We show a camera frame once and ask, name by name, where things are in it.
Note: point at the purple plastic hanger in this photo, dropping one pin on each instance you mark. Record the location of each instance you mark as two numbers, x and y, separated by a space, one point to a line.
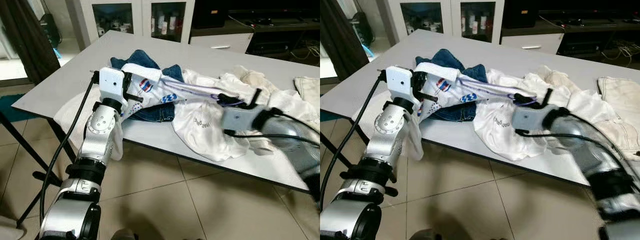
527 101
231 103

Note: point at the blue denim jeans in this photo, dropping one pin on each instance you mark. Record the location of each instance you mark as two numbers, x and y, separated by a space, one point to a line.
145 57
450 57

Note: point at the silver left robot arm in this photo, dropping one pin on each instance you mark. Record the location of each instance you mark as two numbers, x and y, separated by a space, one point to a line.
100 135
387 130

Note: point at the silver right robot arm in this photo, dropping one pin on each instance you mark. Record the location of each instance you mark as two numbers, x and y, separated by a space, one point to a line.
585 145
290 132

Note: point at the cream beige garment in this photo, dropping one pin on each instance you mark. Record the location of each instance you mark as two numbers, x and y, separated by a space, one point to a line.
257 77
557 77

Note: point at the off-white crumpled garment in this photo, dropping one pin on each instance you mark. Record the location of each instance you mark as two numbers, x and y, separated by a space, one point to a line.
585 102
290 107

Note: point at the white folding table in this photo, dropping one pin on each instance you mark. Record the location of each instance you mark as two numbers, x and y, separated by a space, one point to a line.
510 52
200 55

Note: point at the off-white folded garment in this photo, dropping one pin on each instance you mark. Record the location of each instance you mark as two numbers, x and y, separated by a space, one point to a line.
620 110
309 90

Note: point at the white drawer unit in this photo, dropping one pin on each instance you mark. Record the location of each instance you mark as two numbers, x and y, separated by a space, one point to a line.
222 42
532 42

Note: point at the white glass-door cabinet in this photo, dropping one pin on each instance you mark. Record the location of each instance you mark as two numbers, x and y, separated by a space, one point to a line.
141 25
452 22

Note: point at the black media shelf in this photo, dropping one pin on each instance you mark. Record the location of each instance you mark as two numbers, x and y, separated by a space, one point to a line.
280 30
600 30

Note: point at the dark grey curtain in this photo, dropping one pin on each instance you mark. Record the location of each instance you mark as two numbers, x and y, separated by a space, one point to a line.
30 40
345 40

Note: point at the grey robot leg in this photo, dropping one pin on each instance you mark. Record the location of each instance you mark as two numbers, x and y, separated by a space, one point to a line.
124 235
424 235

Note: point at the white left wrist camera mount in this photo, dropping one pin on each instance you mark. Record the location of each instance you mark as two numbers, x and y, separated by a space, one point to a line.
398 82
111 85

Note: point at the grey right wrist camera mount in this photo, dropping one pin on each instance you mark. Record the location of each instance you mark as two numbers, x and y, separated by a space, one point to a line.
530 117
240 120

